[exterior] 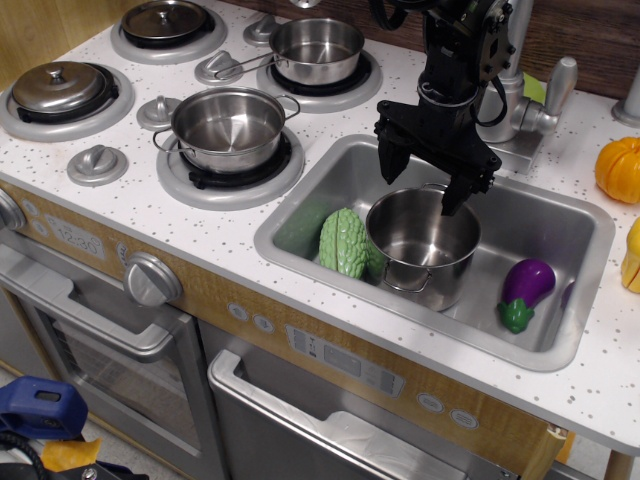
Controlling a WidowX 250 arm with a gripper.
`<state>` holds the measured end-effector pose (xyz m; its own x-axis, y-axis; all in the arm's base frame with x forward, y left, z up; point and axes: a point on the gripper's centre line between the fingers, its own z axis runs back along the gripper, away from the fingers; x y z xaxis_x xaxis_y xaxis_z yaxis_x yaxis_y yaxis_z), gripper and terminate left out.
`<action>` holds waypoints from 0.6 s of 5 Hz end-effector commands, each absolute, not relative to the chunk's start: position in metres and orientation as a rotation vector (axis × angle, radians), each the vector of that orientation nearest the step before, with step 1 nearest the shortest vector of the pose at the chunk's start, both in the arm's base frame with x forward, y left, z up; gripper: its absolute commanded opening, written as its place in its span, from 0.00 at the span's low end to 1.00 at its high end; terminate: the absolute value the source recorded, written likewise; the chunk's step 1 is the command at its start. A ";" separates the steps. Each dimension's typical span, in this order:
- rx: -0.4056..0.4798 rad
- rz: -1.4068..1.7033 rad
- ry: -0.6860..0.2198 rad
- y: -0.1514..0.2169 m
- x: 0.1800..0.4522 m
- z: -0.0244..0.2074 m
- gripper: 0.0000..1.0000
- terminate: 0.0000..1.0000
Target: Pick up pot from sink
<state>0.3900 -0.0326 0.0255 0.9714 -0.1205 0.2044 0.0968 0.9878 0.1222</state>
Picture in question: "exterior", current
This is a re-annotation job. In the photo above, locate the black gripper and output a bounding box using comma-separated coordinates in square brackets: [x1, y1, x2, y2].
[375, 82, 501, 216]

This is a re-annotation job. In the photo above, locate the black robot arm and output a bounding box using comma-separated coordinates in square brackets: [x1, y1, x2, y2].
[369, 1, 515, 216]

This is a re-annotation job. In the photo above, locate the grey toy sink basin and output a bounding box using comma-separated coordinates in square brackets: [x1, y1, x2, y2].
[255, 134, 615, 372]

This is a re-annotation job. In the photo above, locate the back left pot lid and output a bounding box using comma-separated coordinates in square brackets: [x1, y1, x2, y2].
[121, 0, 215, 42]

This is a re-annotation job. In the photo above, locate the pot lid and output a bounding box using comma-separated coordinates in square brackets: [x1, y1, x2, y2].
[121, 0, 215, 42]
[12, 61, 111, 113]

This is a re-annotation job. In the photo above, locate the front left pot lid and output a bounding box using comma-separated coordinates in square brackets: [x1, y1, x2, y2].
[12, 61, 111, 113]

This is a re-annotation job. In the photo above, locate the silver toy faucet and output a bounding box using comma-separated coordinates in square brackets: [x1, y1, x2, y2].
[477, 0, 578, 174]

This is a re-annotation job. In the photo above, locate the back right stove burner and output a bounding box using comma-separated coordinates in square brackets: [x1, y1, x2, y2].
[256, 51, 383, 114]

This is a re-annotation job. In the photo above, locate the stove burner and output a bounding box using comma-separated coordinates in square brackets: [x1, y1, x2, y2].
[1, 63, 135, 143]
[156, 128, 305, 211]
[256, 51, 383, 114]
[110, 6, 227, 65]

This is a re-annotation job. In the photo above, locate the green bitter melon toy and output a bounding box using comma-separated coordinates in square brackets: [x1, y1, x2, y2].
[319, 208, 386, 279]

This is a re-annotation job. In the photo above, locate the green plate behind faucet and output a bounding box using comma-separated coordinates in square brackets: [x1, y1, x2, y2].
[523, 73, 546, 104]

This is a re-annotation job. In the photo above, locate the purple eggplant toy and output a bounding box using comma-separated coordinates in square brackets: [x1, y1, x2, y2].
[497, 258, 556, 334]

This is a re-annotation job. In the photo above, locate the orange toy pumpkin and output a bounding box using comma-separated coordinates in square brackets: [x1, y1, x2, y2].
[595, 137, 639, 204]

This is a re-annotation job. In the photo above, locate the grey stove knob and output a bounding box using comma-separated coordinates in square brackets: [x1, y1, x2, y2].
[67, 145, 129, 187]
[136, 95, 181, 132]
[194, 50, 244, 86]
[243, 14, 279, 47]

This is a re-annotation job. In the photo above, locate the yellow toy pepper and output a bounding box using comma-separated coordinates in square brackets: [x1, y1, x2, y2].
[621, 218, 640, 293]

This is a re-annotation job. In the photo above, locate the front right stove burner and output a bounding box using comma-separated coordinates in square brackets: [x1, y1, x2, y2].
[156, 128, 305, 211]

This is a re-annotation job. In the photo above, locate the grey stove knob back middle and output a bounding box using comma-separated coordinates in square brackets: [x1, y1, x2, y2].
[194, 50, 244, 86]

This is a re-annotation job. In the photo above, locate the back left stove burner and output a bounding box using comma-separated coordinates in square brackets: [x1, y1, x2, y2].
[110, 6, 227, 65]

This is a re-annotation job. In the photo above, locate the silver dishwasher door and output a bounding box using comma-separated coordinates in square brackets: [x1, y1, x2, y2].
[208, 350, 516, 479]

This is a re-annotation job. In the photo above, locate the silver oven dial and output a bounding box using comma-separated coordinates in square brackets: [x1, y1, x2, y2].
[123, 252, 183, 307]

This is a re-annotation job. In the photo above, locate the front left stove burner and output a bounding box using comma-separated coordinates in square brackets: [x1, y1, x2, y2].
[1, 63, 135, 143]

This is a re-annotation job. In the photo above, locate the grey stove knob front left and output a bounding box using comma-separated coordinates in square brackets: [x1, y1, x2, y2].
[67, 145, 129, 187]

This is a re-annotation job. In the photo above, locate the silver oven door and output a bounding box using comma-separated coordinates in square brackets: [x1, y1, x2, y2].
[1, 236, 228, 479]

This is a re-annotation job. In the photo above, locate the silver dial far left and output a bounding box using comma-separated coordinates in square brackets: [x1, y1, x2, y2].
[0, 190, 26, 231]

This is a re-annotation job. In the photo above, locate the blue clamp tool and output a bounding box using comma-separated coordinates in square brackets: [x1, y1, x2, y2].
[1, 376, 88, 440]

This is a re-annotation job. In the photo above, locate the yellow cloth on floor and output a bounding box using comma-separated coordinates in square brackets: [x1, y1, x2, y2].
[40, 438, 102, 472]

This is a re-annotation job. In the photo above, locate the steel saucepan with wire handle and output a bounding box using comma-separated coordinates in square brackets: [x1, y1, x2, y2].
[214, 18, 365, 86]

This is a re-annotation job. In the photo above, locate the steel two-handled pot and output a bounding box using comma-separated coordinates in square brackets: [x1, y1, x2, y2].
[152, 86, 301, 174]

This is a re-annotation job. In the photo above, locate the grey post base right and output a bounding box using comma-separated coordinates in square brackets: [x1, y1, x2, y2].
[612, 72, 640, 128]

